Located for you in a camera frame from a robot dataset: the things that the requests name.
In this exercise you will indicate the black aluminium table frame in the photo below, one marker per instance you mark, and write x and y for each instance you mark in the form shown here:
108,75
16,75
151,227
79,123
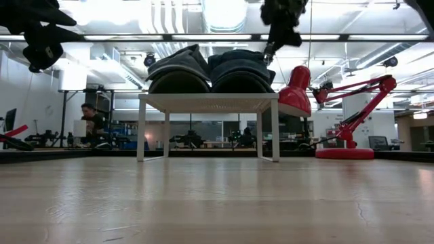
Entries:
203,153

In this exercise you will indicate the black overhead beam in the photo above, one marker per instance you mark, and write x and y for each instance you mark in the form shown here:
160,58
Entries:
162,37

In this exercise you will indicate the black monitor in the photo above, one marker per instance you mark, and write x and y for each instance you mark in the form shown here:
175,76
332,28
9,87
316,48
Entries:
10,120

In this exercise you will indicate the white perforated metal shelf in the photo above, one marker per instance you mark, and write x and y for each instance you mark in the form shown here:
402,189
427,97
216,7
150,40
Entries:
210,101

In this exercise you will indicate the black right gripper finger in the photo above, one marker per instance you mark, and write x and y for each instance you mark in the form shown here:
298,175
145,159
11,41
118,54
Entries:
286,35
269,54

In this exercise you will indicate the person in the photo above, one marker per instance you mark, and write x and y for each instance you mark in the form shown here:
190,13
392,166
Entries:
93,122

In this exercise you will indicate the dark blue baseball cap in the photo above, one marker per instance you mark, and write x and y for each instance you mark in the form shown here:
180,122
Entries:
237,66
237,54
240,86

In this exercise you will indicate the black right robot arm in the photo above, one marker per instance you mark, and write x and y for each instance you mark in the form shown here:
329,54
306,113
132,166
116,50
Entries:
424,8

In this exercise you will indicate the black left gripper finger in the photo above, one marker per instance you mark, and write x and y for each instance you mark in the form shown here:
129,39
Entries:
47,13
42,51

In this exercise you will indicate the black ceiling spotlight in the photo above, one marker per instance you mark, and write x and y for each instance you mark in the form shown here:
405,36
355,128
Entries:
390,61
149,60

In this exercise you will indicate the red desk lamp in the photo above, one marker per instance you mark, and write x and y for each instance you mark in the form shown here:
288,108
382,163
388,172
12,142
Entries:
344,153

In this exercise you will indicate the white box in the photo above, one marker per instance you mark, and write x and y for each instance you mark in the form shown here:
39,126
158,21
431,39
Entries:
79,128

